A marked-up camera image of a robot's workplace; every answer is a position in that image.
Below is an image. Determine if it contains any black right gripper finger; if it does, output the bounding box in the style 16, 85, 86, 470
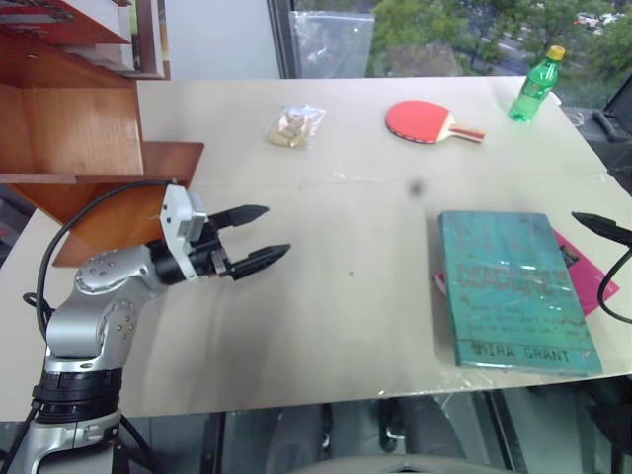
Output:
571, 211, 632, 248

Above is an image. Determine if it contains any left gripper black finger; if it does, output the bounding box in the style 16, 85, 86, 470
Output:
227, 243, 292, 279
209, 203, 271, 230

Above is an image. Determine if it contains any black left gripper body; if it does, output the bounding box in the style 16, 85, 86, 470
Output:
189, 220, 236, 280

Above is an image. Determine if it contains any pink booklet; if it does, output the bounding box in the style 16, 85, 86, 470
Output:
433, 227, 621, 317

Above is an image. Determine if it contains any teal paperback book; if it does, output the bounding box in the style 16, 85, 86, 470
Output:
436, 210, 604, 378

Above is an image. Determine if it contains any wooden shelf unit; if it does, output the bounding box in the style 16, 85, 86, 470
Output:
0, 0, 206, 269

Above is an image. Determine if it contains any black angular object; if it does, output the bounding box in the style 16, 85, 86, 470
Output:
591, 73, 632, 192

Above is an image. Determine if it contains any clear bag of snacks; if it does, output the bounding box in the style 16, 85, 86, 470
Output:
266, 103, 328, 149

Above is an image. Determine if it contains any green plastic bottle yellow cap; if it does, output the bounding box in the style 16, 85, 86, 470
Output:
508, 44, 567, 123

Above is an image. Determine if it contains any red table tennis paddle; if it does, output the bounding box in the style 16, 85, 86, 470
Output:
384, 100, 488, 146

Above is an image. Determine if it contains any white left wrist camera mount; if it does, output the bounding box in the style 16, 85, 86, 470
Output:
158, 183, 208, 283

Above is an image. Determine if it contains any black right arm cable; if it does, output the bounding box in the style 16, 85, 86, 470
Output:
595, 246, 632, 324

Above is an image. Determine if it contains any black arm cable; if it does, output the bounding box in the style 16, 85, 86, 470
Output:
22, 178, 178, 327
595, 246, 632, 324

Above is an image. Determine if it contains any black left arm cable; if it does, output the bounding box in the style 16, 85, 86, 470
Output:
22, 178, 178, 327

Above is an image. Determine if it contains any dark window frame post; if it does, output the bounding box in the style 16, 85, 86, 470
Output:
266, 0, 298, 79

